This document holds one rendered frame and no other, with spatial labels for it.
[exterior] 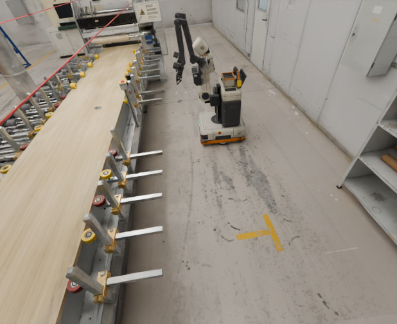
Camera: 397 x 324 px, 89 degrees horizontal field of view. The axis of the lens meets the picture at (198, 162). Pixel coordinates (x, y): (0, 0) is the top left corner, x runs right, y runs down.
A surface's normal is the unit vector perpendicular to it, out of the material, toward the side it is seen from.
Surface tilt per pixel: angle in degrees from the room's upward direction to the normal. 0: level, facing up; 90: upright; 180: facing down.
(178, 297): 0
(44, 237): 0
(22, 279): 0
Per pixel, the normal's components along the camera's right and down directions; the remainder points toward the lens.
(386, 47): 0.14, 0.67
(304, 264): -0.08, -0.72
